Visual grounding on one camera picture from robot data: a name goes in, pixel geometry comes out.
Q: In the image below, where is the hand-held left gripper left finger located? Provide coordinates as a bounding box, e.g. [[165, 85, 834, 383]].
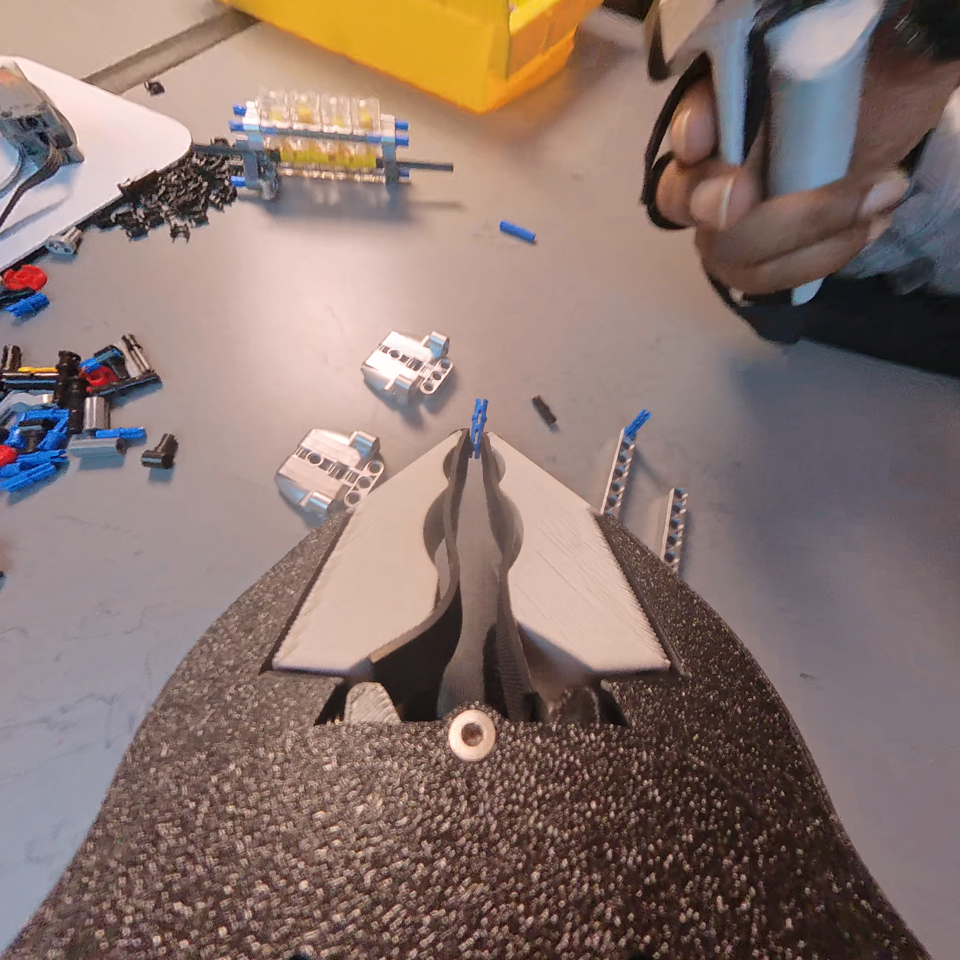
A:
[[270, 427, 475, 675]]

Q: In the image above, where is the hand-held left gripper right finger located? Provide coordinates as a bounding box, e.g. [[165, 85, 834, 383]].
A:
[[478, 433, 672, 723]]

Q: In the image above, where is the long grey toy beam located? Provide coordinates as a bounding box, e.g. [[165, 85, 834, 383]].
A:
[[660, 487, 690, 565], [600, 427, 639, 519]]

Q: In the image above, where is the yellow bin with small pins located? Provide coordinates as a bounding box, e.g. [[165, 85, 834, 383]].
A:
[[221, 0, 605, 114]]

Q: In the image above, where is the person's right forearm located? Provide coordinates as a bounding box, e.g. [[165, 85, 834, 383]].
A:
[[843, 97, 960, 297]]

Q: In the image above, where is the silver toy engine block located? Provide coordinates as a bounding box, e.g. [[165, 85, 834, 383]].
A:
[[361, 330, 455, 406], [275, 429, 385, 515]]

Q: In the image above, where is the pile of mixed toy pins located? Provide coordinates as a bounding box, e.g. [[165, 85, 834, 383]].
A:
[[0, 225, 181, 496]]

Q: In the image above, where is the pile of black pins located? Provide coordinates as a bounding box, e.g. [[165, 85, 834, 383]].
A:
[[90, 142, 241, 241]]

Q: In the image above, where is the white wooden book stand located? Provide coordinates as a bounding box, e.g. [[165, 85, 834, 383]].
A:
[[0, 56, 192, 275]]

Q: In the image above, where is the grey orange toy motor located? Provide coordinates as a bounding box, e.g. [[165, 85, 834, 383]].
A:
[[0, 63, 85, 166]]

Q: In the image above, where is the black motor cable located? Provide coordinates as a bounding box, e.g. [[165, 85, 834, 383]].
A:
[[0, 161, 57, 226]]

